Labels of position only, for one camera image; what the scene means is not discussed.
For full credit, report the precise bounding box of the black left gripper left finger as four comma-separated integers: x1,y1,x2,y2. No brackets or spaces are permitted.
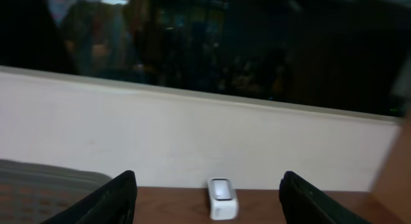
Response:
42,170,137,224

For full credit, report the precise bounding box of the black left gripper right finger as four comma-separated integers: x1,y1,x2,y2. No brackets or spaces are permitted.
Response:
279,171,370,224

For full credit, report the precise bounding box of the white barcode scanner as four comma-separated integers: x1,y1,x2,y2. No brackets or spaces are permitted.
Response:
207,177,240,221

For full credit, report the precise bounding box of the grey plastic basket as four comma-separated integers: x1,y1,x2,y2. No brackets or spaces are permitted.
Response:
1,159,112,223

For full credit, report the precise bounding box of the dark window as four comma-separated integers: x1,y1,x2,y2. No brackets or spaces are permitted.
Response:
1,0,410,117

